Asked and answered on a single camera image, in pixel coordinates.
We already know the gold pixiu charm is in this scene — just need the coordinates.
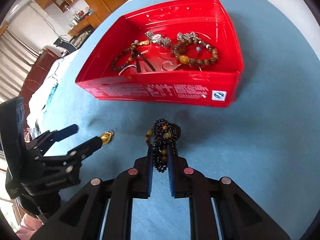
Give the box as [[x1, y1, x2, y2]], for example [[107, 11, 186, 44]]
[[100, 131, 114, 145]]

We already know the black bead necklace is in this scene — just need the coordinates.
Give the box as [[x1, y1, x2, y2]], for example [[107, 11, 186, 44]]
[[145, 118, 182, 173]]

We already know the silver bangle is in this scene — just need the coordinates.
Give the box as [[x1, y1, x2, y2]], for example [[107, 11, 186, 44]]
[[118, 64, 137, 76], [159, 60, 202, 72]]

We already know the black cord gold charm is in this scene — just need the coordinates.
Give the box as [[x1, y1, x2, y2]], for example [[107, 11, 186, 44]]
[[131, 40, 156, 72]]

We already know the multicolour bead bracelet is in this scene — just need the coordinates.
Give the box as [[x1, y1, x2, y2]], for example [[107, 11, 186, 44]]
[[111, 44, 138, 72]]

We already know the brown wooden bead bracelet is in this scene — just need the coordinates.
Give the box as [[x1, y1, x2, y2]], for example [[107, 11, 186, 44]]
[[170, 36, 219, 66]]

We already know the silver chain bracelet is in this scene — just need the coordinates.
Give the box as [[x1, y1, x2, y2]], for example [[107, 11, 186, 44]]
[[176, 31, 205, 42]]

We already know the silver wristwatch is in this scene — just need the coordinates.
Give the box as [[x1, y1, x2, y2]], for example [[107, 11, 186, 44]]
[[145, 31, 172, 49]]

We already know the white crumpled bedding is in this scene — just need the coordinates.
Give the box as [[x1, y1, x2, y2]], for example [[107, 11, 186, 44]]
[[26, 50, 79, 130]]

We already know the blue table mat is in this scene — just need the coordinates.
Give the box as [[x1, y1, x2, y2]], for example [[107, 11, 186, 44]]
[[41, 0, 319, 239]]

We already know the dark wooden headboard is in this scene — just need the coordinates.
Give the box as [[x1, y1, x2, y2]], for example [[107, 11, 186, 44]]
[[19, 47, 60, 107]]

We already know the window curtain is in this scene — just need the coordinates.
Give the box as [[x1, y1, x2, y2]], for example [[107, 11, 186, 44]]
[[0, 29, 40, 103]]

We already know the black office chair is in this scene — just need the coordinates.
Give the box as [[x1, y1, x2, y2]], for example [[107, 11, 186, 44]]
[[54, 37, 77, 54]]

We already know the wooden desk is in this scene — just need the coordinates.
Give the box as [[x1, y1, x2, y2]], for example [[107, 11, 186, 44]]
[[68, 13, 101, 37]]

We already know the red tin box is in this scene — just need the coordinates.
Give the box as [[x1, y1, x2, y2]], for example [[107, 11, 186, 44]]
[[75, 0, 244, 107]]

